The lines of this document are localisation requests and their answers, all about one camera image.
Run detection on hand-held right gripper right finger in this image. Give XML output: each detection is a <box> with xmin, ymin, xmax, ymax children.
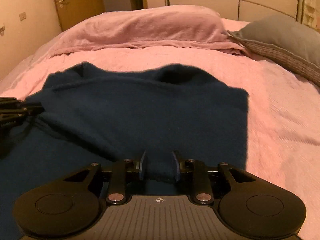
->
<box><xmin>171</xmin><ymin>150</ymin><xmax>255</xmax><ymax>205</ymax></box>

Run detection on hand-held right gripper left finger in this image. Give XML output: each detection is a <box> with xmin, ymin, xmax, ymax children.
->
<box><xmin>62</xmin><ymin>150</ymin><xmax>148</xmax><ymax>205</ymax></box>

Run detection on dark blue knit sweater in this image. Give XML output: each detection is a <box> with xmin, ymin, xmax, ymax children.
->
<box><xmin>0</xmin><ymin>62</ymin><xmax>250</xmax><ymax>240</ymax></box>

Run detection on wooden door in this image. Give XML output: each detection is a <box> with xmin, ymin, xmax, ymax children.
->
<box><xmin>51</xmin><ymin>0</ymin><xmax>105</xmax><ymax>32</ymax></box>

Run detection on grey square pillow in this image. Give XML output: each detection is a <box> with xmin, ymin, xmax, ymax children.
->
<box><xmin>227</xmin><ymin>14</ymin><xmax>320</xmax><ymax>85</ymax></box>

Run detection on large pink pillow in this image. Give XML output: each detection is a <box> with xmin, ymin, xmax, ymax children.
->
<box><xmin>46</xmin><ymin>5</ymin><xmax>250</xmax><ymax>57</ymax></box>

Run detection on pink and lavender bed blanket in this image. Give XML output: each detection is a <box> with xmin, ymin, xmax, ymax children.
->
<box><xmin>0</xmin><ymin>17</ymin><xmax>320</xmax><ymax>240</ymax></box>

